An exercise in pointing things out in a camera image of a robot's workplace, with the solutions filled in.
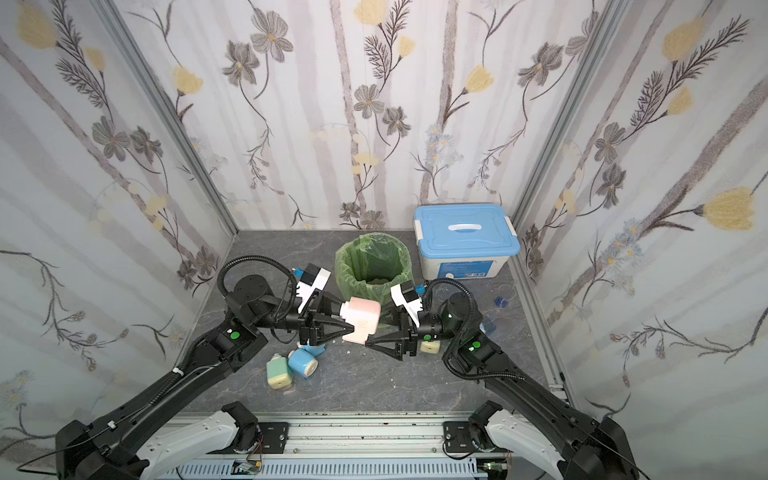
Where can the pink pencil sharpener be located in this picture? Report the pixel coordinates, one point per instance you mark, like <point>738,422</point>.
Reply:
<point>363,315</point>

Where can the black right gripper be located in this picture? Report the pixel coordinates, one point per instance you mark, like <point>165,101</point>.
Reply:
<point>407,337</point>

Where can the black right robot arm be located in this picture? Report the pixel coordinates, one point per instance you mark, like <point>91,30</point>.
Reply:
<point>529,419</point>

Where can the blue sharpener with crank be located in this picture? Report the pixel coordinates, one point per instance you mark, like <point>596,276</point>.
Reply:
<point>488,326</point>

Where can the green bagged trash bin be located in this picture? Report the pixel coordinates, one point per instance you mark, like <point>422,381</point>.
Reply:
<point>370,265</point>

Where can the blue lidded storage box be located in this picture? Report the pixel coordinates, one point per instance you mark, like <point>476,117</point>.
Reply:
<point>464,241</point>

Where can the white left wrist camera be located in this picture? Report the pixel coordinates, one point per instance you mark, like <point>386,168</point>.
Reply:
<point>310,279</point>

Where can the green yellow pencil sharpener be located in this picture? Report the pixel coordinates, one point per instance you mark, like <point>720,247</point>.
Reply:
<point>430,347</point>

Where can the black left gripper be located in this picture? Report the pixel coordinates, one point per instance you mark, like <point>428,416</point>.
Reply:
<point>313,325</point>

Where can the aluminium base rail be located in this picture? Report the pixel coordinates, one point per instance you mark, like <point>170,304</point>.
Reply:
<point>409,445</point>

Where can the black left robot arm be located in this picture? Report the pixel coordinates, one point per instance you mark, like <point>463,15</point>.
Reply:
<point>110,446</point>

